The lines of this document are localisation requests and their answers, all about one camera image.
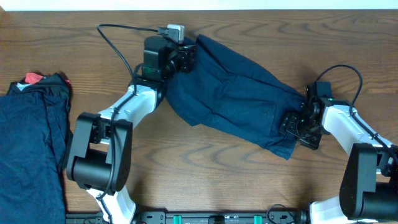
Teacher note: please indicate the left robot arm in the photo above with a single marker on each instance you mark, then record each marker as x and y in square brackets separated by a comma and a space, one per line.
[99, 159]

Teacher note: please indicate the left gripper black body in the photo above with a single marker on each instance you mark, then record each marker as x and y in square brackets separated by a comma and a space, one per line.
[183, 63]

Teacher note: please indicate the navy blue shorts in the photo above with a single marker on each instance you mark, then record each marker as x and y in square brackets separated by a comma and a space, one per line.
[235, 95]

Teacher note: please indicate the navy blue clothes pile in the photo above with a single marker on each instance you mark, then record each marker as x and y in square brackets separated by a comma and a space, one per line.
[34, 131]

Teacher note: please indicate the red garment in pile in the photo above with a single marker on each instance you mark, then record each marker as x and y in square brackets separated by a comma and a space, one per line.
[33, 78]

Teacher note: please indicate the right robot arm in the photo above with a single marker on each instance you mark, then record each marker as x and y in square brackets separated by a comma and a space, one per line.
[368, 192]

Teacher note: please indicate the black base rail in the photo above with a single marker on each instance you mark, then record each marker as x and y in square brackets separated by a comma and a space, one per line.
[277, 216]

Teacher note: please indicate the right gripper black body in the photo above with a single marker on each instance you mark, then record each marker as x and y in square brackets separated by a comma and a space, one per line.
[309, 133]

